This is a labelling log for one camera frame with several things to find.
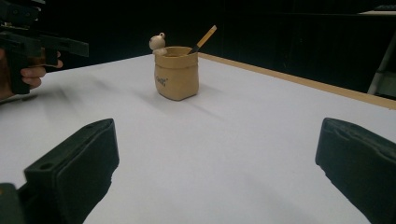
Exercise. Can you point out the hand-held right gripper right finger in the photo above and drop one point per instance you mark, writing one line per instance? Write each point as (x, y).
(361, 168)

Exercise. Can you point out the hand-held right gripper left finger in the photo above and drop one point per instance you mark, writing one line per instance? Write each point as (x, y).
(77, 168)

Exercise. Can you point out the yellow bag-shaped bear pen holder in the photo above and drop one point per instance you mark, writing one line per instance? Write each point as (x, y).
(177, 77)

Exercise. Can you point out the yellow and black pencil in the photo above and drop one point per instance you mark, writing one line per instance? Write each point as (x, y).
(204, 39)

